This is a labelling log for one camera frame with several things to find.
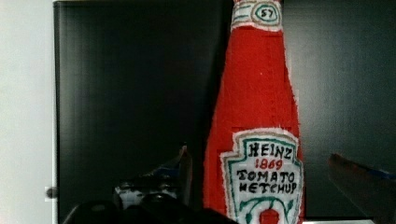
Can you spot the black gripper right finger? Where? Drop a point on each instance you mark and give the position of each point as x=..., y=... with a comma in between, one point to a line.
x=372, y=190

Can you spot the red plush ketchup bottle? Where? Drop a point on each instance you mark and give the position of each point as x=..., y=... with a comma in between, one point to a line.
x=253, y=170

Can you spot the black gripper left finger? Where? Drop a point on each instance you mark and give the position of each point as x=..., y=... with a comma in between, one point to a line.
x=185, y=174

